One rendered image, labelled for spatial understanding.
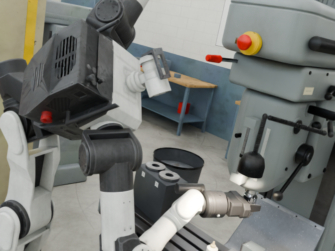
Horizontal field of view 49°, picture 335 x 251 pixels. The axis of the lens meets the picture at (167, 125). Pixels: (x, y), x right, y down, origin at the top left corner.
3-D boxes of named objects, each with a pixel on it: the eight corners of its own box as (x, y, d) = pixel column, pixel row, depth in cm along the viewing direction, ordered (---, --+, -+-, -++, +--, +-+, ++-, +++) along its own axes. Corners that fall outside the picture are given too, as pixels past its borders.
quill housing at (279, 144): (267, 203, 111) (296, 101, 102) (214, 176, 124) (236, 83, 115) (295, 191, 124) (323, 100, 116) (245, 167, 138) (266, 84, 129)
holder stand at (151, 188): (157, 226, 153) (166, 183, 148) (130, 201, 169) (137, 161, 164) (179, 220, 161) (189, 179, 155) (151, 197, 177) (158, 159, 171)
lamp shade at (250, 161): (234, 172, 102) (239, 151, 101) (241, 165, 109) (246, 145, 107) (258, 181, 99) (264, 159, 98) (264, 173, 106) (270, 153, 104)
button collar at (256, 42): (254, 57, 93) (260, 33, 92) (236, 52, 97) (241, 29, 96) (258, 57, 95) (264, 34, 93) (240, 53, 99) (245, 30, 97)
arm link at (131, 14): (112, -16, 113) (89, 20, 111) (136, -7, 111) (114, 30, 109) (123, 6, 124) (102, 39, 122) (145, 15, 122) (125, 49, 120)
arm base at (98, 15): (79, 30, 108) (114, 35, 106) (91, -7, 111) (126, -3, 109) (97, 54, 123) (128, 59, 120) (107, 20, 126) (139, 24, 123)
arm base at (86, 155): (81, 187, 96) (90, 162, 89) (72, 148, 103) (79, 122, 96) (134, 181, 104) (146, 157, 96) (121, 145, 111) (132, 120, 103)
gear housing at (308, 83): (297, 103, 98) (308, 66, 96) (225, 81, 114) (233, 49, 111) (342, 101, 122) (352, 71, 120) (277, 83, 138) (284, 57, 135)
